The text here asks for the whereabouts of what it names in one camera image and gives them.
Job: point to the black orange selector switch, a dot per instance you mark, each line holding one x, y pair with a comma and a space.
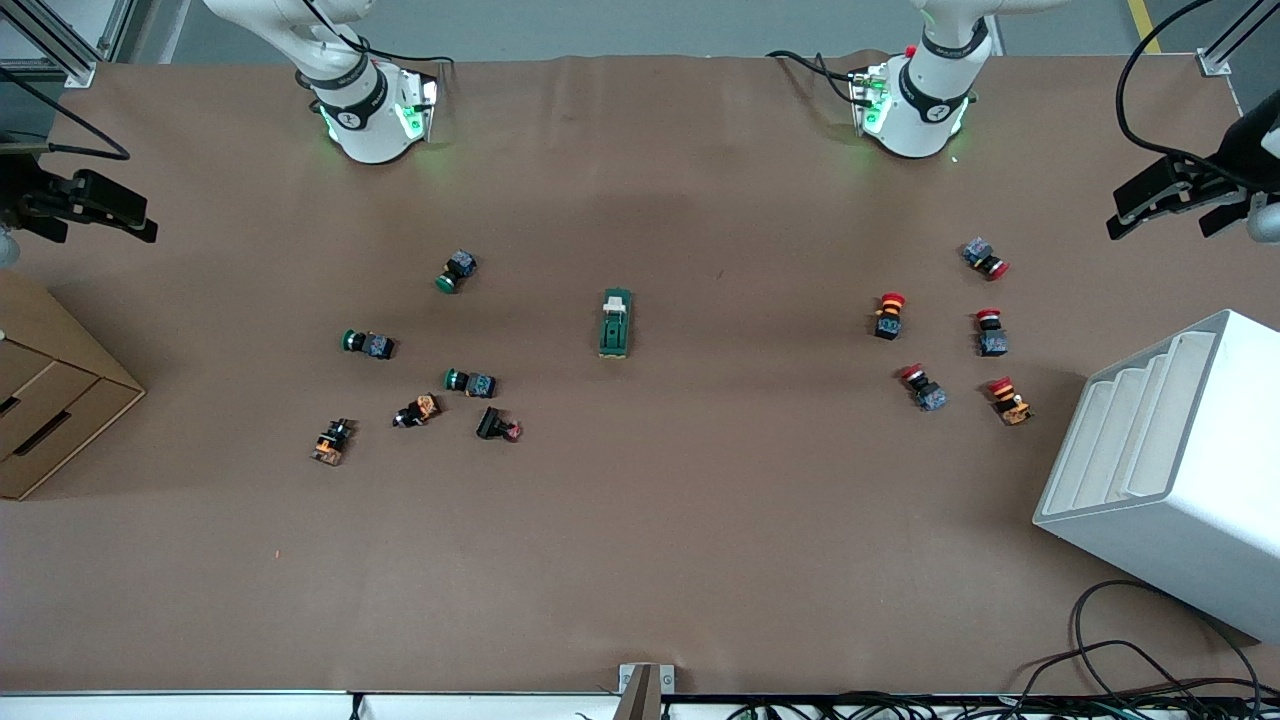
425, 407
330, 445

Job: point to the brown paper table cover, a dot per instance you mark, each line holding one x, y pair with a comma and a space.
700, 550

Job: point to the white tiered organiser box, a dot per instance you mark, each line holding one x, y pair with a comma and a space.
1180, 520

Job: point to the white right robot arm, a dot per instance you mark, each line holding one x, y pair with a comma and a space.
365, 120

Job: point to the white table edge rail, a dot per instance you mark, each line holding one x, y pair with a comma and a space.
200, 708

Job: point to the cardboard box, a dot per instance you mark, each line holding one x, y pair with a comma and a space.
60, 400

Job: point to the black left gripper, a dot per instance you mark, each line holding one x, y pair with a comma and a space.
1226, 176

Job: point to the metal table bracket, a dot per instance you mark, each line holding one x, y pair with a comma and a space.
645, 695

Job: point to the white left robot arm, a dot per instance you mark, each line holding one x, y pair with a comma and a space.
920, 100

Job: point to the green mushroom push button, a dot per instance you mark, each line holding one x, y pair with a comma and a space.
480, 385
378, 346
460, 265

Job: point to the aluminium frame profile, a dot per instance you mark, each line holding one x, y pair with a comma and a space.
1215, 62
60, 45

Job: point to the green load switch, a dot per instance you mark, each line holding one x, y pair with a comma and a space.
613, 335

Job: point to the red button blue body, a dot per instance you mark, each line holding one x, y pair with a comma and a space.
925, 390
985, 258
991, 338

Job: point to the red button orange body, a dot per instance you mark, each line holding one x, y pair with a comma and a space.
889, 315
1009, 402

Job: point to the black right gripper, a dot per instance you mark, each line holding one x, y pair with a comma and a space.
22, 196

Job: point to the black square push button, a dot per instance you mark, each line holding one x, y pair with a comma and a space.
490, 424

